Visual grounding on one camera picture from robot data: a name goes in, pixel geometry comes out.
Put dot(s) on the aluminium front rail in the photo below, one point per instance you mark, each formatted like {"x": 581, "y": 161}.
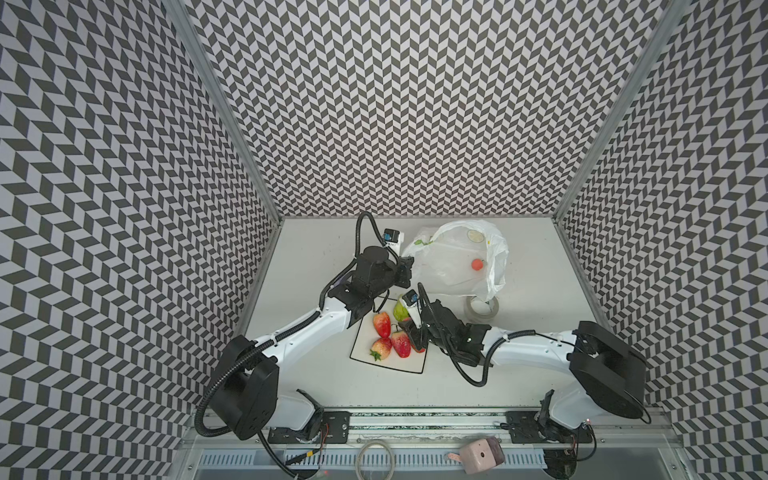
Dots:
{"x": 422, "y": 427}

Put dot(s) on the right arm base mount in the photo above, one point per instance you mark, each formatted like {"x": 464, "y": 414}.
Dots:
{"x": 530, "y": 427}

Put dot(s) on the green fake pear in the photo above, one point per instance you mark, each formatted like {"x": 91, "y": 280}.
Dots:
{"x": 400, "y": 312}

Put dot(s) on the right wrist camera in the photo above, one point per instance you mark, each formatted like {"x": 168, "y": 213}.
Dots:
{"x": 410, "y": 301}

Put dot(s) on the white square plate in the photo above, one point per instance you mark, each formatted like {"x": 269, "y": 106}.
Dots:
{"x": 366, "y": 336}

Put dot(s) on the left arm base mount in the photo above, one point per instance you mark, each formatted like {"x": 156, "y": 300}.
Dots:
{"x": 300, "y": 419}

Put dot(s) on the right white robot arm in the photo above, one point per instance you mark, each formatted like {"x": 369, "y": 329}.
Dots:
{"x": 606, "y": 374}

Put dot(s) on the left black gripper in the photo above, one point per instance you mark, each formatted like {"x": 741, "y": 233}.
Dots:
{"x": 405, "y": 263}

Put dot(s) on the red fake strawberry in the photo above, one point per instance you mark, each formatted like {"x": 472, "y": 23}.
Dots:
{"x": 380, "y": 350}
{"x": 382, "y": 324}
{"x": 401, "y": 344}

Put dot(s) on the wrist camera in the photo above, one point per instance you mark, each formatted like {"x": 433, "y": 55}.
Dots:
{"x": 393, "y": 239}
{"x": 410, "y": 301}

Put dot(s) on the pink box device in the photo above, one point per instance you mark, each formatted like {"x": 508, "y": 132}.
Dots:
{"x": 479, "y": 456}

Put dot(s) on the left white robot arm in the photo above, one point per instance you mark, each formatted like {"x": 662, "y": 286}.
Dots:
{"x": 243, "y": 396}

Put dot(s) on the white plastic bag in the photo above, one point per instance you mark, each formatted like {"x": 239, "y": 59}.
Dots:
{"x": 443, "y": 255}

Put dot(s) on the clear tape roll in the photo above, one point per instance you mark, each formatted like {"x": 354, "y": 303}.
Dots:
{"x": 479, "y": 311}

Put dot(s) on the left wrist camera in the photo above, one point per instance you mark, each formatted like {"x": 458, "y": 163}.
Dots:
{"x": 393, "y": 239}

